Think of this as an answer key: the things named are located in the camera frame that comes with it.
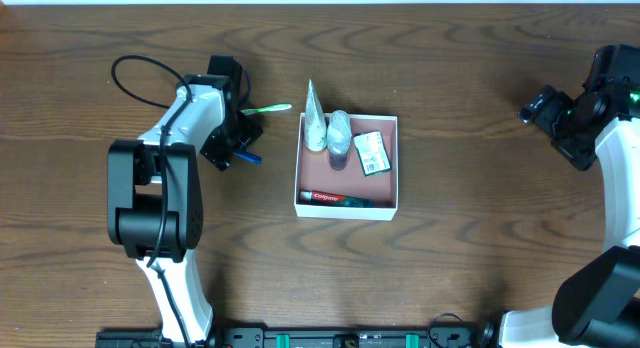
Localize clear hand sanitizer bottle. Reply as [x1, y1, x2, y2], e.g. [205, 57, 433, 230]
[326, 110, 352, 171]

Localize green white toothbrush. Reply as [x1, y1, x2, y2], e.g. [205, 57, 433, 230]
[242, 103, 292, 116]

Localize black mounting rail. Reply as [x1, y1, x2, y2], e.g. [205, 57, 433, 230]
[95, 313, 499, 348]

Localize green white soap box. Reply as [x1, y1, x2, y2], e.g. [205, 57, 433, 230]
[353, 131, 392, 177]

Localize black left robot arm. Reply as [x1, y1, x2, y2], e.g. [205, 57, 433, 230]
[96, 56, 263, 347]

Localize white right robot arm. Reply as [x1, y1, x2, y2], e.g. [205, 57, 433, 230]
[495, 44, 639, 347]

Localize blue disposable razor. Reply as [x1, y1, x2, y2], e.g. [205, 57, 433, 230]
[234, 151, 262, 164]

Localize white box with pink interior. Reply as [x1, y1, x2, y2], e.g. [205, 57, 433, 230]
[293, 114, 399, 221]

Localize white lotion tube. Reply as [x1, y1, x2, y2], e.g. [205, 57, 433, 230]
[304, 80, 327, 153]

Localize red green toothpaste tube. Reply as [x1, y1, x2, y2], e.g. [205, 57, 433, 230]
[299, 190, 373, 208]

